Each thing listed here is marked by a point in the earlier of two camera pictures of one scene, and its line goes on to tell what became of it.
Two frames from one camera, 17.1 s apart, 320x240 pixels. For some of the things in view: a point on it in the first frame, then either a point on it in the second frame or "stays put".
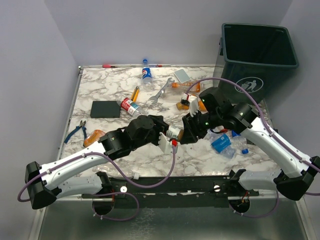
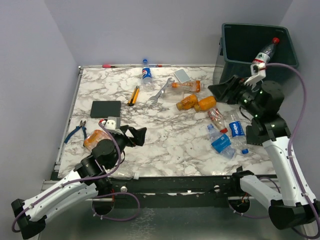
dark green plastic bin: x=259 y=57 stays put
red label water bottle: x=130 y=106 to x=258 y=65
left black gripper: x=160 y=126 to x=139 y=135
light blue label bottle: x=222 y=142 stays put
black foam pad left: x=106 y=109 stays put
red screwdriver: x=108 y=66 stays put
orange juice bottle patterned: x=183 y=105 stays put
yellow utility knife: x=135 y=94 stays put
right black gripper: x=191 y=129 to x=220 y=91
